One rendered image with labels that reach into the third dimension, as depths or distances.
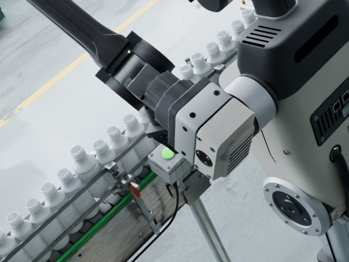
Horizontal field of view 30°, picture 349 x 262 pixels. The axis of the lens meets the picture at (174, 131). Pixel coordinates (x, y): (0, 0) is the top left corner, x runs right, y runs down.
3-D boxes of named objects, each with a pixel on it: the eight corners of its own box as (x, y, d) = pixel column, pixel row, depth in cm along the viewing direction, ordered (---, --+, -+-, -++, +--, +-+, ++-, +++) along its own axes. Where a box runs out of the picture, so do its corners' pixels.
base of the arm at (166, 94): (213, 79, 103) (208, 119, 113) (175, 51, 105) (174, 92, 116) (175, 114, 99) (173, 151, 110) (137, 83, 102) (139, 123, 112)
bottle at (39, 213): (74, 238, 177) (45, 197, 167) (59, 254, 174) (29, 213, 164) (61, 231, 181) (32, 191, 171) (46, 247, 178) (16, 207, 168)
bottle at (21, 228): (39, 269, 173) (8, 228, 163) (28, 260, 177) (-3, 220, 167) (56, 253, 175) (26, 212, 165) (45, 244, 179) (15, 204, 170)
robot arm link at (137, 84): (146, 104, 106) (167, 78, 106) (103, 68, 109) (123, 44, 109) (162, 117, 115) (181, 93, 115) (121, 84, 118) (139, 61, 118)
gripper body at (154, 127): (148, 140, 149) (135, 114, 145) (157, 117, 157) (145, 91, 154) (174, 133, 146) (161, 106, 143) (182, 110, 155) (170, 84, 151)
